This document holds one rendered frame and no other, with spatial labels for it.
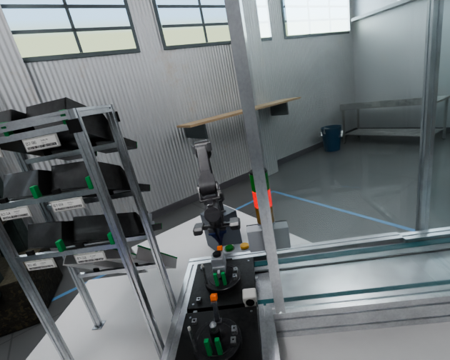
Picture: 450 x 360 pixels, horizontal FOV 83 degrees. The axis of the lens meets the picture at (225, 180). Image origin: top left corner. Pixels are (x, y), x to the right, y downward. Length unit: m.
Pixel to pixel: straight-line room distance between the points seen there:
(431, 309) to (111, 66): 3.83
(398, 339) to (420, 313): 0.10
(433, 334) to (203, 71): 4.11
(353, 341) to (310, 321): 0.13
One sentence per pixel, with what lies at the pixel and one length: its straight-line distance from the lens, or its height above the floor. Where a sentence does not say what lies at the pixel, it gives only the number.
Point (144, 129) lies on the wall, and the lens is 3.97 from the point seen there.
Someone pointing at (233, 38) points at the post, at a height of 1.73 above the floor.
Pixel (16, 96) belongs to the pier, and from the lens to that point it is 3.55.
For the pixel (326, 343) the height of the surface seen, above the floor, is 0.86.
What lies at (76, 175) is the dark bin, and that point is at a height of 1.50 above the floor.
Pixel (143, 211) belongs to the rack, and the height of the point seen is 1.32.
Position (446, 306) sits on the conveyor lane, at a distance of 1.06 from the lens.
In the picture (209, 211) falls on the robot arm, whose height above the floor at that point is 1.25.
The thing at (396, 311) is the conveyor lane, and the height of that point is 0.92.
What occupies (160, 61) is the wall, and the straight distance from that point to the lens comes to 4.17.
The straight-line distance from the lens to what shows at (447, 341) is 1.06.
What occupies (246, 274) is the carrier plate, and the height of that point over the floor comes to 0.97.
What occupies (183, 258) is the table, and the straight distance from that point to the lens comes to 1.42.
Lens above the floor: 1.63
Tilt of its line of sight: 18 degrees down
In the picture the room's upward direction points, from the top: 12 degrees counter-clockwise
